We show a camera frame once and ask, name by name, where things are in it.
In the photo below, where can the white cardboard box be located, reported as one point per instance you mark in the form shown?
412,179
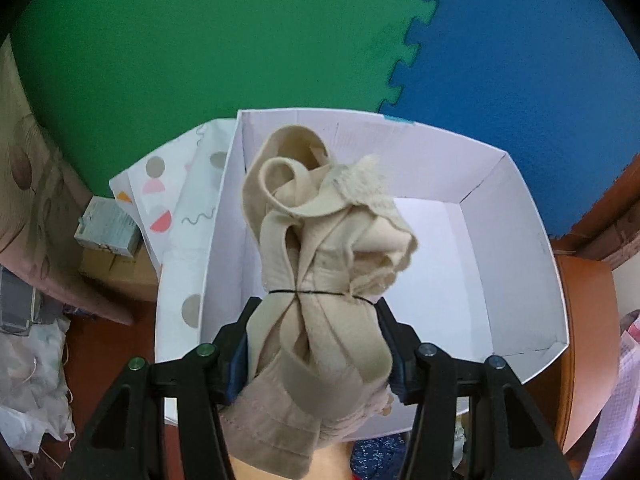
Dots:
450,240

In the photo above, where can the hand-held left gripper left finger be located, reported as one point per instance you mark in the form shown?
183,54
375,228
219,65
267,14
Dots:
235,371

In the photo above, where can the green foam mat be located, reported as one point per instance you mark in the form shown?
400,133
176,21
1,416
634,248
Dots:
200,35

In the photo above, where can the beige underwear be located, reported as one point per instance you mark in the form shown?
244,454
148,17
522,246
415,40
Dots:
320,240

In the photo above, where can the blue speckled cloth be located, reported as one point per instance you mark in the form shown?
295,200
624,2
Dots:
375,455

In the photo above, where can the small white carton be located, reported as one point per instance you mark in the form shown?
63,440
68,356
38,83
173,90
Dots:
107,227

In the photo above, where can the brown cardboard box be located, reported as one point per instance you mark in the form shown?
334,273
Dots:
120,275

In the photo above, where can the pink floral curtain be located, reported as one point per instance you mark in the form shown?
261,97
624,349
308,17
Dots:
30,185

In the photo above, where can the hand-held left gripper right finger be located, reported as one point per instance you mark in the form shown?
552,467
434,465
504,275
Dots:
398,376

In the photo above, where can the grey plaid cloth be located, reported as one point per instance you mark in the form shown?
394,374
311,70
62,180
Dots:
20,305

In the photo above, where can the white leaf print cloth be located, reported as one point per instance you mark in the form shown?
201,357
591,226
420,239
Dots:
30,375

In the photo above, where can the blue foam mat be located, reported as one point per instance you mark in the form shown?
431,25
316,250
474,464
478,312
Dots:
525,60

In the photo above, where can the pink white cloth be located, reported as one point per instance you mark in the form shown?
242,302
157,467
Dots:
620,400

